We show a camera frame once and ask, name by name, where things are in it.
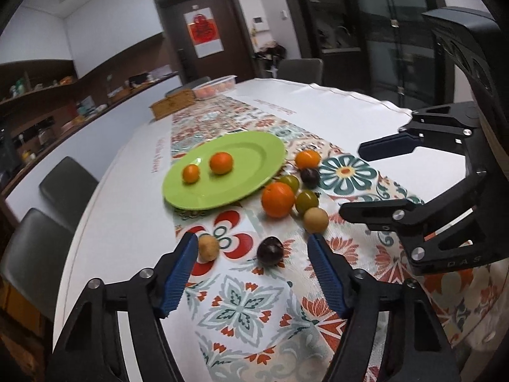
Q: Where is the small tan round fruit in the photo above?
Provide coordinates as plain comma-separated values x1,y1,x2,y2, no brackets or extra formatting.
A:
198,235,220,263

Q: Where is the dark brown door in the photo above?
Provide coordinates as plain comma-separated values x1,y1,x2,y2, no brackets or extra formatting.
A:
155,0,255,86

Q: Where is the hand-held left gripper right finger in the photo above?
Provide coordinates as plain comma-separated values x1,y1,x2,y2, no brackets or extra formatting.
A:
307,233,462,382

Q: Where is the medium orange tangerine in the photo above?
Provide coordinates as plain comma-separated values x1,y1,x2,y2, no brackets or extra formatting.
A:
209,152,234,175
295,150,321,170

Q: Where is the green plate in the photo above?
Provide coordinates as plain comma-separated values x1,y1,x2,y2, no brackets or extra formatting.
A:
162,131,287,210

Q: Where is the large tan round fruit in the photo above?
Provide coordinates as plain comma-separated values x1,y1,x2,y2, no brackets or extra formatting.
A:
303,207,330,233

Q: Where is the small dark purple plum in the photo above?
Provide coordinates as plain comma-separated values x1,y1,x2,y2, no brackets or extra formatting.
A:
300,167,321,188

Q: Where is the large orange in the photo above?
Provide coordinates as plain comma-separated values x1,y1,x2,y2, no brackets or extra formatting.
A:
261,182,295,219

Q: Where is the large dark purple plum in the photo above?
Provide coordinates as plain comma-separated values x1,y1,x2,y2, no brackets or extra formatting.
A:
256,237,284,265

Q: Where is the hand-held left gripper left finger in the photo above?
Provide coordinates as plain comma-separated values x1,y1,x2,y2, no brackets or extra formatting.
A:
48,231,199,382

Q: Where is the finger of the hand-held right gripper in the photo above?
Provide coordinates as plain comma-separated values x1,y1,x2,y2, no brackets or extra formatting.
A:
357,103,488,178
339,169,492,261

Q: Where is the red and white door poster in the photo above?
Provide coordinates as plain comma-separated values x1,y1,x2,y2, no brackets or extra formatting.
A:
184,7,223,58

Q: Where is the dark framed glass door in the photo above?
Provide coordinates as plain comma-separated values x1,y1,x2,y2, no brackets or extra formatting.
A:
294,0,458,100

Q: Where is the grey dining chair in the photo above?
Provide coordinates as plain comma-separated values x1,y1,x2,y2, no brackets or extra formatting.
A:
165,76,211,97
38,156,99,233
0,208,76,323
277,58,324,86

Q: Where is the white floral patterned tablecloth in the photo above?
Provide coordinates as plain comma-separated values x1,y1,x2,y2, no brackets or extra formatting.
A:
53,77,509,382

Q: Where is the clear plastic fruit container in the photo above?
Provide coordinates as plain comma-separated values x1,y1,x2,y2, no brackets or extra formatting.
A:
192,75,238,99

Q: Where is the woven wooden box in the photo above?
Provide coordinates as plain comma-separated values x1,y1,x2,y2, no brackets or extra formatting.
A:
149,89,195,120

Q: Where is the white counter with dark top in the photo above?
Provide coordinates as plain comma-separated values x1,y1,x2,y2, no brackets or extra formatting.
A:
0,72,179,208

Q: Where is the wooden wall shelf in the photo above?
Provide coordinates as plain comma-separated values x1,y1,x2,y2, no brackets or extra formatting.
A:
0,59,78,102

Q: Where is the dark bags pile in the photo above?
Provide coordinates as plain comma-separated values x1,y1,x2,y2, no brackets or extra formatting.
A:
254,44,287,79

